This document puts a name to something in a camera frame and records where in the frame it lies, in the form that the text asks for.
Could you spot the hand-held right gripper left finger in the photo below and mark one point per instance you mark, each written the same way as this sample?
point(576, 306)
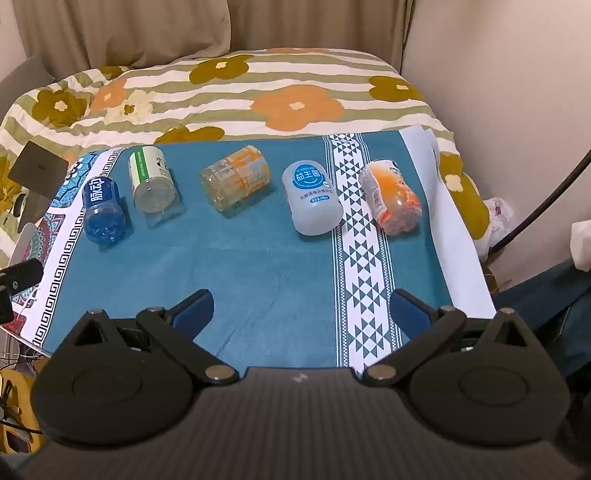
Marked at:
point(193, 313)

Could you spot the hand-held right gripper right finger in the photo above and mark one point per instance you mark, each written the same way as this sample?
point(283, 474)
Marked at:
point(408, 314)

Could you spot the orange label cup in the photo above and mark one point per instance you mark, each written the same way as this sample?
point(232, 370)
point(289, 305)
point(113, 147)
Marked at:
point(390, 198)

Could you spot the blue label clear cup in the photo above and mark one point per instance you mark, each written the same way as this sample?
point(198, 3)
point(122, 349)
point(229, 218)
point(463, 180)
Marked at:
point(102, 210)

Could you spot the orange print clear cup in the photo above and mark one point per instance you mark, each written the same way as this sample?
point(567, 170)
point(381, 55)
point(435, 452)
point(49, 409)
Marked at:
point(235, 177)

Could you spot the green and white cup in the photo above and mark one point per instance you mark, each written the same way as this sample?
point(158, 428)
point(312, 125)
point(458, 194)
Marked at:
point(148, 177)

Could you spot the white cup with blue label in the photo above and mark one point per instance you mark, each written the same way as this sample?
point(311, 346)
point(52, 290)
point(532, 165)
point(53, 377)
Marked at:
point(311, 198)

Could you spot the blue patterned cloth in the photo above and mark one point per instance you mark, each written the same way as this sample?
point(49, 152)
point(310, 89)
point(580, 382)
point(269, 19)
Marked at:
point(258, 263)

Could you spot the white plastic bag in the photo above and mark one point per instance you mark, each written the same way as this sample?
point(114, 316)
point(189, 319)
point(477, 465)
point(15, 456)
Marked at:
point(498, 219)

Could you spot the dark blue cloth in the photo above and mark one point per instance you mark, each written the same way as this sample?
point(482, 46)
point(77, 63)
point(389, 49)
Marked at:
point(545, 309)

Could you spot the black cylindrical device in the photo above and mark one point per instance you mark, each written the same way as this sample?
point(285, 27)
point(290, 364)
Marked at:
point(21, 276)

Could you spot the white tissue paper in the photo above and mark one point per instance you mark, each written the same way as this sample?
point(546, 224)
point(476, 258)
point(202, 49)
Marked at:
point(582, 247)

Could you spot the yellow object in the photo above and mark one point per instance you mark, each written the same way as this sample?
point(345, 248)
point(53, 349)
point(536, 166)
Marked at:
point(16, 410)

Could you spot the dark grey laptop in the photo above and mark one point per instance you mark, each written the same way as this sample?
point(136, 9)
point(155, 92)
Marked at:
point(37, 173)

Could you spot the floral striped blanket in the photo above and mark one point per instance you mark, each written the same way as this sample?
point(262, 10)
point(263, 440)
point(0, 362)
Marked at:
point(300, 78)

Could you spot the beige curtain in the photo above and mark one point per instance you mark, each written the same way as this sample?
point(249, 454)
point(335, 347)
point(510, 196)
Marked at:
point(138, 27)

